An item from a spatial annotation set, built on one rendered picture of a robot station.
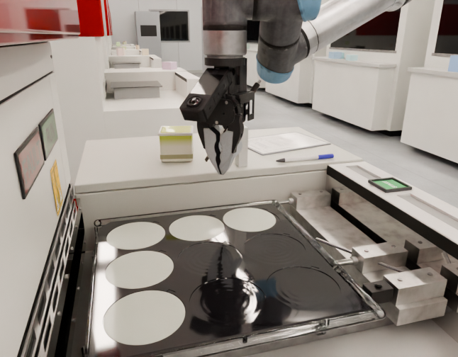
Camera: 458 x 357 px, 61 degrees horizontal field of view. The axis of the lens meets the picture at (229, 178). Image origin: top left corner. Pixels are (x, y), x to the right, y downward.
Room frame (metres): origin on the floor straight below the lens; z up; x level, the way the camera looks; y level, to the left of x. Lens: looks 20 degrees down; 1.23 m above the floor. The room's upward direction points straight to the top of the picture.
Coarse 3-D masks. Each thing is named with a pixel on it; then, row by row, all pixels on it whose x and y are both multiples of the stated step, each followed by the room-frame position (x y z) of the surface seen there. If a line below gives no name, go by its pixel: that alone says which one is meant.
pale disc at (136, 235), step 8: (128, 224) 0.65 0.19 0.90; (136, 224) 0.65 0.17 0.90; (144, 224) 0.65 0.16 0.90; (152, 224) 0.65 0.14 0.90; (112, 232) 0.61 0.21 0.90; (120, 232) 0.61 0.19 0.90; (128, 232) 0.61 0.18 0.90; (136, 232) 0.61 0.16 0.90; (144, 232) 0.61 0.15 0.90; (152, 232) 0.61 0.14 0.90; (160, 232) 0.61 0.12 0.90; (112, 240) 0.58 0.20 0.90; (120, 240) 0.58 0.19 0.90; (128, 240) 0.58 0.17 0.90; (136, 240) 0.58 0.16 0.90; (144, 240) 0.58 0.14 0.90; (152, 240) 0.58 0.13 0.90; (160, 240) 0.58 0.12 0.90; (120, 248) 0.56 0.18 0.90; (128, 248) 0.56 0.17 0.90; (136, 248) 0.56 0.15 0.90
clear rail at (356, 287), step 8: (280, 208) 0.71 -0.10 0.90; (288, 216) 0.67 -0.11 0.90; (296, 224) 0.64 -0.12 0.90; (304, 232) 0.61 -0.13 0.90; (312, 240) 0.58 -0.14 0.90; (320, 248) 0.55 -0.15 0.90; (328, 256) 0.53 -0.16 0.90; (336, 264) 0.51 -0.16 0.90; (344, 272) 0.49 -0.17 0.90; (352, 280) 0.46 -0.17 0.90; (352, 288) 0.45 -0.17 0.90; (360, 288) 0.45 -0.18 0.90; (360, 296) 0.44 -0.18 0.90; (368, 296) 0.43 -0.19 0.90; (368, 304) 0.42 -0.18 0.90; (376, 304) 0.41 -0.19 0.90; (384, 312) 0.40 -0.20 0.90
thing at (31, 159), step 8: (32, 144) 0.42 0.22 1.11; (40, 144) 0.46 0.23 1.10; (24, 152) 0.38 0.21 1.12; (32, 152) 0.41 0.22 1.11; (40, 152) 0.45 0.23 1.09; (24, 160) 0.38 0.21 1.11; (32, 160) 0.41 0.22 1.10; (40, 160) 0.45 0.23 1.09; (24, 168) 0.37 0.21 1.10; (32, 168) 0.40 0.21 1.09; (24, 176) 0.36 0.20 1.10; (32, 176) 0.39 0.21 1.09; (24, 184) 0.36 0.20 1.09
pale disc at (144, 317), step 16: (128, 304) 0.42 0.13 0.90; (144, 304) 0.42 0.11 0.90; (160, 304) 0.42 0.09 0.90; (176, 304) 0.42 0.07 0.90; (112, 320) 0.39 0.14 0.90; (128, 320) 0.39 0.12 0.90; (144, 320) 0.39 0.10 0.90; (160, 320) 0.39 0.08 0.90; (176, 320) 0.39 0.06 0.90; (112, 336) 0.36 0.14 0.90; (128, 336) 0.36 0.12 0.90; (144, 336) 0.36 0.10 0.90; (160, 336) 0.36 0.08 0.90
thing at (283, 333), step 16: (320, 320) 0.38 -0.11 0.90; (336, 320) 0.38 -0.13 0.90; (352, 320) 0.39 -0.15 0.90; (368, 320) 0.39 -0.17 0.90; (240, 336) 0.36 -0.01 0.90; (256, 336) 0.36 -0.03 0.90; (272, 336) 0.36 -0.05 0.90; (288, 336) 0.36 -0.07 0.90; (160, 352) 0.33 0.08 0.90; (176, 352) 0.33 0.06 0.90; (192, 352) 0.33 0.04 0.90; (208, 352) 0.34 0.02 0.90; (224, 352) 0.34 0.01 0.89
